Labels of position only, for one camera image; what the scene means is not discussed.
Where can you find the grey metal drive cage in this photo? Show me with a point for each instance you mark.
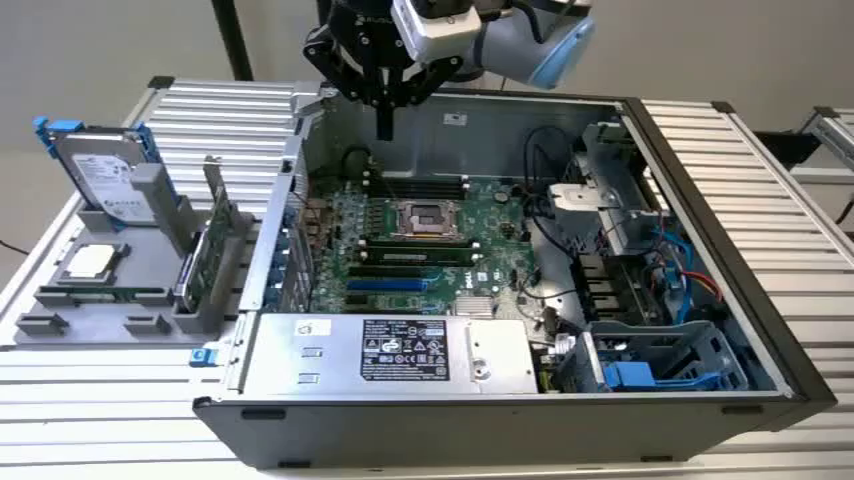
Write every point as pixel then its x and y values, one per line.
pixel 601 165

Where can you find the grey metal disk bay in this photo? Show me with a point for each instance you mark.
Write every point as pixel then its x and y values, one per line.
pixel 668 335

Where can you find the blue plastic case latch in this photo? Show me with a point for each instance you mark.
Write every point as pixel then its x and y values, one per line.
pixel 201 357

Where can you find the open black PC case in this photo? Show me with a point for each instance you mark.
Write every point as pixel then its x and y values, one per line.
pixel 468 435

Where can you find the silver finned heat sink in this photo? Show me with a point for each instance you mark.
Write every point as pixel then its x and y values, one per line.
pixel 477 306

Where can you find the silver power supply unit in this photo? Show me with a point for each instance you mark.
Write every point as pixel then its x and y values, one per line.
pixel 334 365

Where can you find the short black expansion slot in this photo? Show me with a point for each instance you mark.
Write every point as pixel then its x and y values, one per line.
pixel 357 301

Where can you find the graphics card with black shroud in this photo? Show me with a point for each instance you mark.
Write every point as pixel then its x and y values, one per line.
pixel 221 240

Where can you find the silver CPU chip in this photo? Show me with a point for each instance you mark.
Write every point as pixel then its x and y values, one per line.
pixel 94 262

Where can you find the hard disk in blue carrier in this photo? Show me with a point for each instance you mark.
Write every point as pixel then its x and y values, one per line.
pixel 94 170

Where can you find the blue expansion slot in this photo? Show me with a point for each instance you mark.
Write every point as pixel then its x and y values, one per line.
pixel 388 286

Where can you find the round coin battery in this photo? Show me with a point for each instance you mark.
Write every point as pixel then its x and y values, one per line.
pixel 501 195

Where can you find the green motherboard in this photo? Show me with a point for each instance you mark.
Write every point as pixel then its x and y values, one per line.
pixel 494 235

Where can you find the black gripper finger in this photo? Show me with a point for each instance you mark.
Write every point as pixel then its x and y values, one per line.
pixel 341 75
pixel 421 85

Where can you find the long black expansion slot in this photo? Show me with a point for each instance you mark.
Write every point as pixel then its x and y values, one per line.
pixel 390 272

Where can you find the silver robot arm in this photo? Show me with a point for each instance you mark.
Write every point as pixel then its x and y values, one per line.
pixel 514 50

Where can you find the black table corner cap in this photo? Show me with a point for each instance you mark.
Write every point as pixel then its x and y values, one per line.
pixel 162 82
pixel 723 107

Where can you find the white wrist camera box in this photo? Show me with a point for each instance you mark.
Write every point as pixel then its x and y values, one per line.
pixel 434 30

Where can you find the blue plastic bay carrier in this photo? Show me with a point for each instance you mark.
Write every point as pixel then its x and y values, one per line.
pixel 628 375

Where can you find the CPU socket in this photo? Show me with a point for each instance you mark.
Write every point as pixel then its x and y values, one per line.
pixel 424 220

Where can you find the black stand pole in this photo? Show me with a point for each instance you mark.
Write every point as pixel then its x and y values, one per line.
pixel 234 40

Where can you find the grey plastic parts rack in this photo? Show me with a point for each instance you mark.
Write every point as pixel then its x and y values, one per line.
pixel 147 260

